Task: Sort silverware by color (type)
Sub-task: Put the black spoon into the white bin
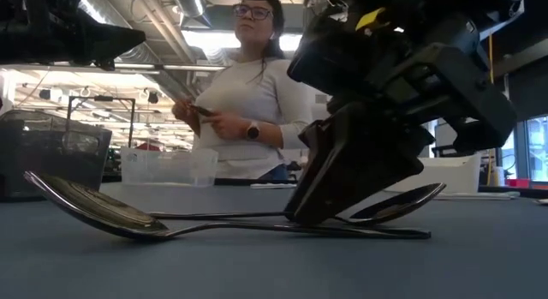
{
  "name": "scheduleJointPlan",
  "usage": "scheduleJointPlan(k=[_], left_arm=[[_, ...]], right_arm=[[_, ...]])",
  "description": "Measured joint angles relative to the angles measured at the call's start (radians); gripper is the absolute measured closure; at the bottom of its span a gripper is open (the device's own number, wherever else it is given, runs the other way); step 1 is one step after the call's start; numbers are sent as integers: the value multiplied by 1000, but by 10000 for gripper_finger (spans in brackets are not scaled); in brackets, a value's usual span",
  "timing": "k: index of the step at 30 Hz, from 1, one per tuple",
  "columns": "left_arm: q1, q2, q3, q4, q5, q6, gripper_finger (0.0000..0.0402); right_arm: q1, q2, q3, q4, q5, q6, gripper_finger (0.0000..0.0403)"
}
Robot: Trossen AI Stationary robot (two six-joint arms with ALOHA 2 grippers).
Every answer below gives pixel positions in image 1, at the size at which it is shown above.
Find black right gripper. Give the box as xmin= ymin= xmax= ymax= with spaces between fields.
xmin=284 ymin=3 xmax=519 ymax=226

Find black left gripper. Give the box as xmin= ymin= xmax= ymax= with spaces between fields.
xmin=0 ymin=0 xmax=146 ymax=72

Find black metal spoon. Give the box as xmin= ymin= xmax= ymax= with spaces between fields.
xmin=23 ymin=170 xmax=432 ymax=242
xmin=147 ymin=182 xmax=447 ymax=227

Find long ceiling light strip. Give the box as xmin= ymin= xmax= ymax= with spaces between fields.
xmin=113 ymin=62 xmax=227 ymax=73

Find person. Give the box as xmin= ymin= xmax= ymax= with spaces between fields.
xmin=170 ymin=0 xmax=313 ymax=182

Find person's black phone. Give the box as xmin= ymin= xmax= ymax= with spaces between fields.
xmin=188 ymin=102 xmax=215 ymax=118

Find white plastic bin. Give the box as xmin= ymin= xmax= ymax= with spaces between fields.
xmin=383 ymin=152 xmax=483 ymax=195

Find clear plastic bin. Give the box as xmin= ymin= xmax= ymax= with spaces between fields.
xmin=119 ymin=145 xmax=219 ymax=188

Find person's eyeglasses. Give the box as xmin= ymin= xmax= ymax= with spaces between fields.
xmin=232 ymin=3 xmax=274 ymax=21

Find yellow vertical pole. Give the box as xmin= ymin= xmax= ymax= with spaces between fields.
xmin=486 ymin=33 xmax=496 ymax=187

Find white handled cutlery piece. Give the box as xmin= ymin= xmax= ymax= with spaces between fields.
xmin=250 ymin=182 xmax=297 ymax=190

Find silver ventilation duct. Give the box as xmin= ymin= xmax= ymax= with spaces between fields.
xmin=170 ymin=0 xmax=211 ymax=28

